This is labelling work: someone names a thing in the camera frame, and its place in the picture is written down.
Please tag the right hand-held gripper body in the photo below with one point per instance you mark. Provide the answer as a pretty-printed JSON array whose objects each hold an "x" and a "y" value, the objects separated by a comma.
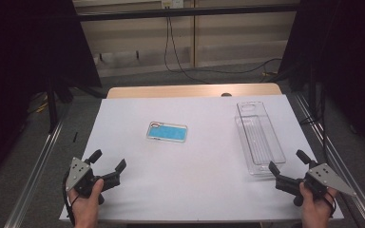
[{"x": 318, "y": 182}]

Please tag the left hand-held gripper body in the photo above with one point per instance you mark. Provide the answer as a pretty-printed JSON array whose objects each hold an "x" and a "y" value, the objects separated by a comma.
[{"x": 81, "y": 180}]

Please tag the person's left hand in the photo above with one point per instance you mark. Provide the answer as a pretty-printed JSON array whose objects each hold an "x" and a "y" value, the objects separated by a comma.
[{"x": 85, "y": 210}]

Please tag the person's right hand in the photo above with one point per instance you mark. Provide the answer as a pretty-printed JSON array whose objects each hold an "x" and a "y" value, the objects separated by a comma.
[{"x": 316, "y": 213}]

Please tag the small black floor piece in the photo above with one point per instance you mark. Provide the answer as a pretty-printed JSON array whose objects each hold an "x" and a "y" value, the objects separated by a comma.
[{"x": 75, "y": 136}]

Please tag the clear plastic storage box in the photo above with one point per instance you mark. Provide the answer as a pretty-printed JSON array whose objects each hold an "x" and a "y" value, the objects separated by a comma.
[{"x": 259, "y": 139}]

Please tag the black metal stand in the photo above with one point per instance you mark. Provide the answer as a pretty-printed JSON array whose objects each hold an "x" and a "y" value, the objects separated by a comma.
[{"x": 52, "y": 107}]

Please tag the white table cover sheet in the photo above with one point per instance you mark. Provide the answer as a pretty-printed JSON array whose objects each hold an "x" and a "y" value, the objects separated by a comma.
[{"x": 187, "y": 183}]

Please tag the wooden table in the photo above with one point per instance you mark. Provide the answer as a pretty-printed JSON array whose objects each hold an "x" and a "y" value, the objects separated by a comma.
[{"x": 171, "y": 91}]

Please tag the black curtain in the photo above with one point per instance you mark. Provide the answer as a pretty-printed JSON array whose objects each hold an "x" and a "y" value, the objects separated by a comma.
[
  {"x": 28, "y": 63},
  {"x": 345, "y": 63}
]

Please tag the black horizontal bar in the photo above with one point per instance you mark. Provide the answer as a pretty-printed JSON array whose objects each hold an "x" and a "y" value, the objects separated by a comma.
[{"x": 187, "y": 12}]

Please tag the metal floor rail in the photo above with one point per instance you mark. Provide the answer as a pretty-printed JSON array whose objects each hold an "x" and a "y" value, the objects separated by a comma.
[
  {"x": 34, "y": 177},
  {"x": 339, "y": 158}
]

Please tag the white wall outlet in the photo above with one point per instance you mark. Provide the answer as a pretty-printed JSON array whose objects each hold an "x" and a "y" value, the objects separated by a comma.
[{"x": 172, "y": 3}]

